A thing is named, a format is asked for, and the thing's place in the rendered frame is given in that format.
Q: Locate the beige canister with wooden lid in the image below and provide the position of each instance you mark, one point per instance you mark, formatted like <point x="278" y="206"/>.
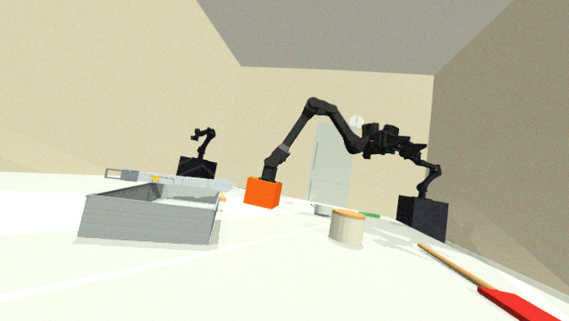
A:
<point x="347" y="227"/>

